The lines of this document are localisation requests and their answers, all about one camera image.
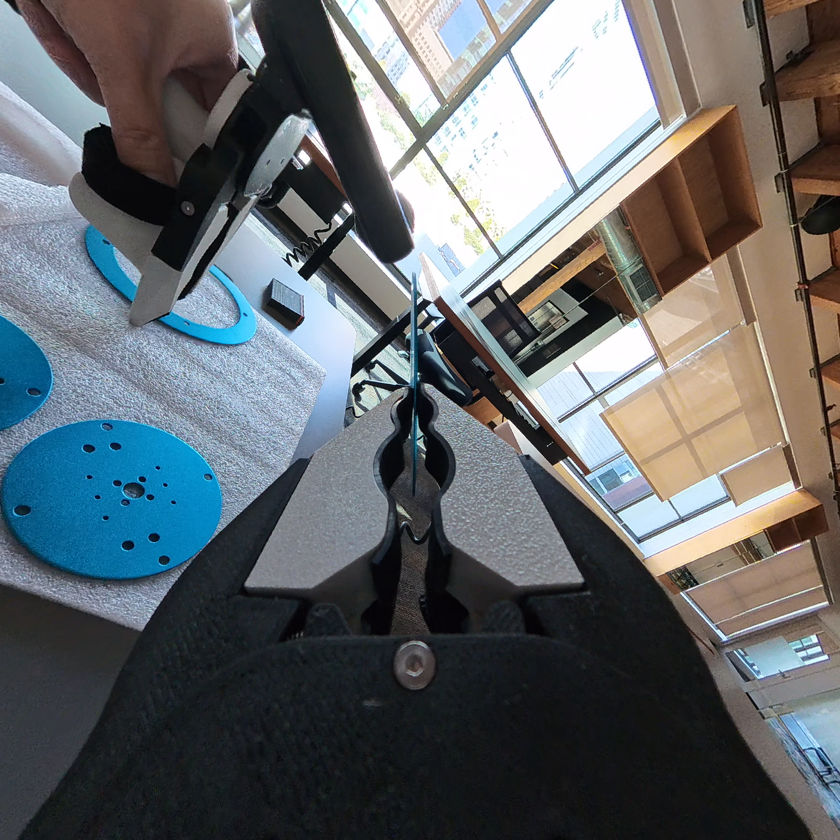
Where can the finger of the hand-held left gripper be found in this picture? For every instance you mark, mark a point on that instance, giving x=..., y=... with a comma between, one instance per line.
x=157, y=295

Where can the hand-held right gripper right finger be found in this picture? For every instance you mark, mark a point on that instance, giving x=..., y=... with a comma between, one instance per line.
x=518, y=525

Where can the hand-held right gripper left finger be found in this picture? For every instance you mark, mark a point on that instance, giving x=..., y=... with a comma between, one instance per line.
x=315, y=525

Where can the blue disc with few holes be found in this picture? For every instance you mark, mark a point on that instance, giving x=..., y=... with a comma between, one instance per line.
x=19, y=374

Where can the blue disc with many holes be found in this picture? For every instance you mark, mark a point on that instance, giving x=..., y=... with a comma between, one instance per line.
x=65, y=525

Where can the person's left hand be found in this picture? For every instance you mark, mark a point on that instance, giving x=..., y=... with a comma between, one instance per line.
x=131, y=52

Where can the white foam sheet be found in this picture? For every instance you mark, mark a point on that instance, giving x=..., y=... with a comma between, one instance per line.
x=197, y=394

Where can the small black box red label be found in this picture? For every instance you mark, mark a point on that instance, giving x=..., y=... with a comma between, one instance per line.
x=283, y=302

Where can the black office chair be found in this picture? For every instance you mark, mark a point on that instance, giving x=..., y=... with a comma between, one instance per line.
x=439, y=367

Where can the beige roller blind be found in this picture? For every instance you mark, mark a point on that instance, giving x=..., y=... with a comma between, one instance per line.
x=689, y=407

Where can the large window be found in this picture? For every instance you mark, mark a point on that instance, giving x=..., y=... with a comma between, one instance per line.
x=558, y=118

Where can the metal air duct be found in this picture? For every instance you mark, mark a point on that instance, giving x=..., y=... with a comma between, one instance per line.
x=623, y=262

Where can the wooden wall shelf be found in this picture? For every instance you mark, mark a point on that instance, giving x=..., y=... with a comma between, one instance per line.
x=689, y=197

